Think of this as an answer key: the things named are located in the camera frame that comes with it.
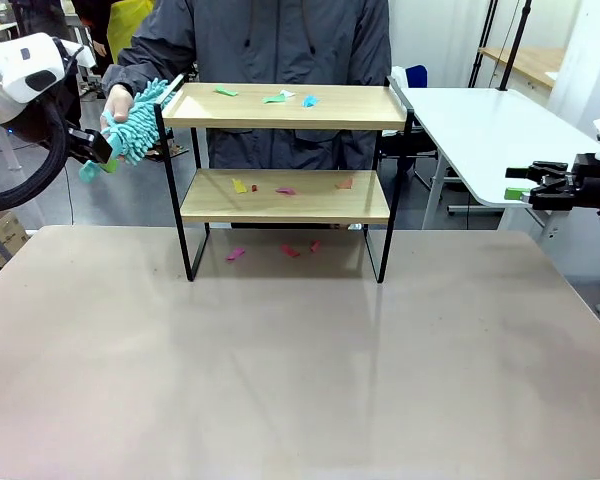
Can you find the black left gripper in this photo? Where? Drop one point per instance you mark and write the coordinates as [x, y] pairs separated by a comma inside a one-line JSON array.
[[75, 142]]

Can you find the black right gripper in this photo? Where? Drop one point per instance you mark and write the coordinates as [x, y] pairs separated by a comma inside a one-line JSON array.
[[592, 192]]

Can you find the teal microfiber duster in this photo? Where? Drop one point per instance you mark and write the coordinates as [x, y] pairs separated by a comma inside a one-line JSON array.
[[140, 125]]

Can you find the person's right forearm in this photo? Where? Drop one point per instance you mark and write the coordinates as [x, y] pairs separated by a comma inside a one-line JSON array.
[[122, 70]]

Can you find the two-tier wooden metal shelf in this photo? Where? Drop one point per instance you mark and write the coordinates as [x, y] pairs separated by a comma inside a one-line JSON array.
[[280, 121]]

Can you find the person's right hand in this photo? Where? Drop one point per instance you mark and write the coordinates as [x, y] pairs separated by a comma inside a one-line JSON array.
[[119, 102]]

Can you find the apron person's hand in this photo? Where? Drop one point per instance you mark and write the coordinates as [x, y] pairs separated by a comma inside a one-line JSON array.
[[100, 48]]

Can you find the white side table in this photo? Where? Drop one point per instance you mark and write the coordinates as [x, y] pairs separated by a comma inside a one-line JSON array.
[[480, 130]]

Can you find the wooden desk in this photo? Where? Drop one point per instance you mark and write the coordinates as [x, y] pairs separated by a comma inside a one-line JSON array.
[[527, 62]]

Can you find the cardboard box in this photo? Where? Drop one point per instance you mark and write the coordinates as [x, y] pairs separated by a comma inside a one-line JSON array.
[[5, 232]]

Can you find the person with yellow apron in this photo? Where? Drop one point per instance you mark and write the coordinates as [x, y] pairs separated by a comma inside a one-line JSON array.
[[127, 25]]

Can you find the green clip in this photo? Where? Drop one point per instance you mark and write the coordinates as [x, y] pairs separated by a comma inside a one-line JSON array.
[[225, 91]]

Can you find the black office chair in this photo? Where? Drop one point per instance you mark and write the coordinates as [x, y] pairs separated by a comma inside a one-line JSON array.
[[415, 147]]

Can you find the thick black stand pole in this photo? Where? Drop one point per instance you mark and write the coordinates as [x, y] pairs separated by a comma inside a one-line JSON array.
[[516, 45]]

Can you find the yellow paper scrap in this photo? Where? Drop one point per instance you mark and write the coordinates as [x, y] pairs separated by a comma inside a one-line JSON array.
[[238, 185]]

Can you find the thin black tripod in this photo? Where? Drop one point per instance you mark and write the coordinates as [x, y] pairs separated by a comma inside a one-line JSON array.
[[485, 40]]

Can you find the blue chair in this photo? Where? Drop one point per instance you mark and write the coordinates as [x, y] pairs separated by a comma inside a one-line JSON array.
[[417, 76]]

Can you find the pink clip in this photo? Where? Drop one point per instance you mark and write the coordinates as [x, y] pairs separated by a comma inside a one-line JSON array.
[[235, 254]]

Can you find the green paper scrap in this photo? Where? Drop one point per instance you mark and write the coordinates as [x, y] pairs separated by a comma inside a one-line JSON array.
[[272, 99]]

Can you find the pink paper scrap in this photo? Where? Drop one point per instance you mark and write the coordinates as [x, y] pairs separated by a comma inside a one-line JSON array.
[[285, 190]]

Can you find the white paper scrap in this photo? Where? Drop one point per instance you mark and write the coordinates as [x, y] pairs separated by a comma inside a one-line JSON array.
[[287, 93]]

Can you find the orange paper scrap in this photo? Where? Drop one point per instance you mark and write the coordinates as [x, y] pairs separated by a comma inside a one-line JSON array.
[[345, 184]]

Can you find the person in grey jacket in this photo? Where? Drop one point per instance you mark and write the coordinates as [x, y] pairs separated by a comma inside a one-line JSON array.
[[280, 40]]

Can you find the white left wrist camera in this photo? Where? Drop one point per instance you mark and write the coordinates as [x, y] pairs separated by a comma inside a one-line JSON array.
[[82, 55]]

